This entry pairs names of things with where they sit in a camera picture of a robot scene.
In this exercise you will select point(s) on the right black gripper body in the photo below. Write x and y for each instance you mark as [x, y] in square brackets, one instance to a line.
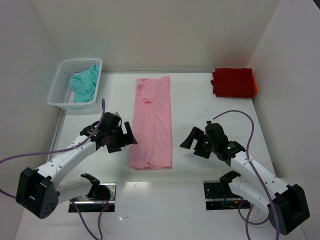
[198, 145]

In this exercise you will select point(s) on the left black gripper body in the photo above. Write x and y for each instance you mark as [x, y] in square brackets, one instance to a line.
[119, 140]

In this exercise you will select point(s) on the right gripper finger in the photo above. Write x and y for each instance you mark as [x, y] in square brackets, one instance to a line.
[203, 149]
[193, 135]

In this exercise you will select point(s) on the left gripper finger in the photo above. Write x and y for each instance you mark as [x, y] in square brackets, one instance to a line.
[113, 147]
[128, 137]

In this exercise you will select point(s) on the pink polo shirt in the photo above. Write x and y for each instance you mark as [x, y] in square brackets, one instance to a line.
[152, 125]

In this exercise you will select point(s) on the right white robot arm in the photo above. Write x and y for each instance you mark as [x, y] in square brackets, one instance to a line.
[285, 205]

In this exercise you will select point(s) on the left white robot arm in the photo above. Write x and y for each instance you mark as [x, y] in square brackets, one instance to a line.
[42, 189]

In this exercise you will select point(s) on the teal t shirt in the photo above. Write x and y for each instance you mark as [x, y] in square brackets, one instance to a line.
[83, 84]

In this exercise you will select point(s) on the red folded t shirt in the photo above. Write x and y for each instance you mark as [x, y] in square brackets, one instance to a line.
[234, 83]

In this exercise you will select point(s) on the white plastic basket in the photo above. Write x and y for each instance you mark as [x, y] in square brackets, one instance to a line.
[61, 94]

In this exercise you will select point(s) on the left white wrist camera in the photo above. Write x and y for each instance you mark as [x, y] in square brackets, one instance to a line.
[116, 114]

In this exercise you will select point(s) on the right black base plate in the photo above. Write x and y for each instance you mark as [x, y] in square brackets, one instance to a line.
[218, 196]

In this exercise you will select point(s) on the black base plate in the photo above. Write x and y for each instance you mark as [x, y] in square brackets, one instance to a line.
[218, 196]
[105, 195]

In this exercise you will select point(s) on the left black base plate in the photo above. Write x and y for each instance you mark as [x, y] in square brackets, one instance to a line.
[105, 195]

